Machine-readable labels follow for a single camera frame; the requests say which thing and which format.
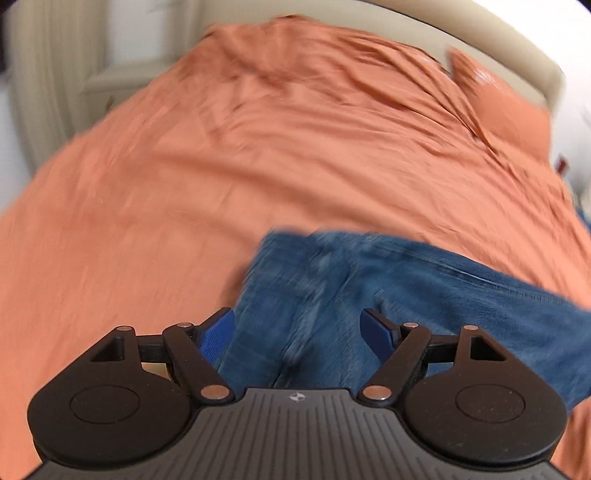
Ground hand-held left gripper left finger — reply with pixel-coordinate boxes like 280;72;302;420
78;307;237;403

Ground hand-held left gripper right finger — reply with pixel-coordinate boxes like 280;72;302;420
359;308;517;408

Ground blue denim pants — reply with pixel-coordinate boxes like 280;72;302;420
215;228;591;414

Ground orange bed cover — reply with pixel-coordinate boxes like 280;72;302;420
0;14;591;480

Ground orange pillow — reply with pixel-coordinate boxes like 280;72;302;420
447;46;553;160

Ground cream nightstand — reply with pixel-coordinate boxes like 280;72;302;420
81;54;177;112

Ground beige padded headboard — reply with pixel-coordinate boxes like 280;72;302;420
198;0;568;116

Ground beige curtain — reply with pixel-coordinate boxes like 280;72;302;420
4;0;100;172

